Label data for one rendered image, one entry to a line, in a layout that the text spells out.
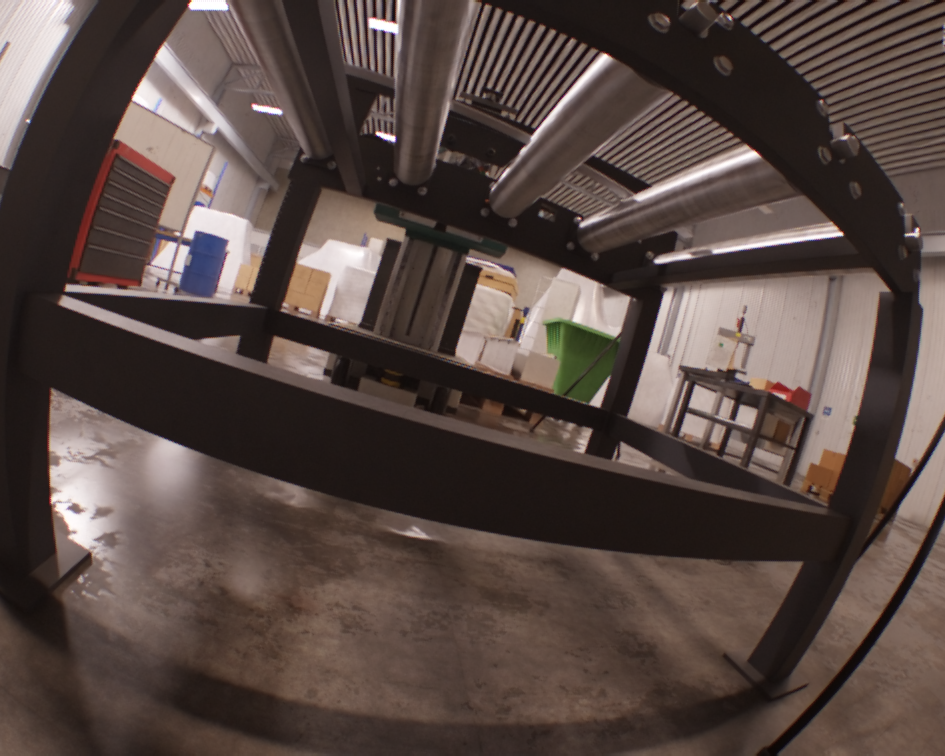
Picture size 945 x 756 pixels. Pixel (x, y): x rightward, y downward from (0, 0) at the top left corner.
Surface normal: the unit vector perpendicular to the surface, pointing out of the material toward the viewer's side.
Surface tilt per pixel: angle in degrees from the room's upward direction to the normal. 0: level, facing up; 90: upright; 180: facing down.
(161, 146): 90
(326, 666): 0
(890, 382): 90
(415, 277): 90
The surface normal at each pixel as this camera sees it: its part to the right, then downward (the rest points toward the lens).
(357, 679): 0.30, -0.95
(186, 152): 0.93, 0.31
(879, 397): -0.94, -0.28
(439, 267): 0.11, 0.11
